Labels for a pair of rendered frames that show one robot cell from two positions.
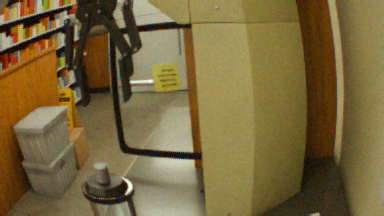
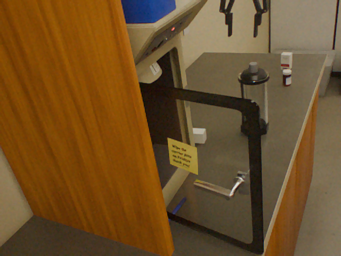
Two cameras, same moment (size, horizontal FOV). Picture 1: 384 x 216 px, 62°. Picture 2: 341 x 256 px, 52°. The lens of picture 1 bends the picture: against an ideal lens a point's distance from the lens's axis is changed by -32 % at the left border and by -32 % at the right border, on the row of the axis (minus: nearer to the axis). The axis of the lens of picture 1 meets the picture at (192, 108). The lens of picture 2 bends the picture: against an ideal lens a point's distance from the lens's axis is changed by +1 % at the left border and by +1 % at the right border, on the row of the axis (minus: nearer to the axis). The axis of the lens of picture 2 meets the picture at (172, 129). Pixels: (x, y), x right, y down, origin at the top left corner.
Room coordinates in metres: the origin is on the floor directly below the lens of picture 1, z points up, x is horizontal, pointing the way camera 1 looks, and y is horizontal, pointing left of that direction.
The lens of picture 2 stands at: (1.82, 0.27, 1.68)
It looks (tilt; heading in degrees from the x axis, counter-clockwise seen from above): 31 degrees down; 201
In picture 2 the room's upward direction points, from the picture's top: 10 degrees counter-clockwise
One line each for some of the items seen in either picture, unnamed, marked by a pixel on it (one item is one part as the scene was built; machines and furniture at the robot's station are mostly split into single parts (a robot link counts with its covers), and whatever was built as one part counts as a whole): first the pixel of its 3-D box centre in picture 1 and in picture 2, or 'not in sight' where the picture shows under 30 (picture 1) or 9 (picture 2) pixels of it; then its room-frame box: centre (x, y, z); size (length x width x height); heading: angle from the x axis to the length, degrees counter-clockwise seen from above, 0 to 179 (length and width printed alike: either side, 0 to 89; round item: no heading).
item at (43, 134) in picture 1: (43, 134); not in sight; (2.97, 1.29, 0.49); 0.60 x 0.42 x 0.33; 169
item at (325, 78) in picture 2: not in sight; (299, 72); (-1.65, 0.40, 0.17); 0.60 x 0.42 x 0.33; 77
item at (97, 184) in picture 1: (104, 181); (253, 72); (0.66, 0.17, 1.18); 0.09 x 0.09 x 0.07
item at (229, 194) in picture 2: not in sight; (218, 184); (1.28, 0.15, 1.20); 0.10 x 0.05 x 0.03; 71
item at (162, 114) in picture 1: (157, 90); (196, 170); (1.23, 0.09, 1.19); 0.30 x 0.01 x 0.40; 71
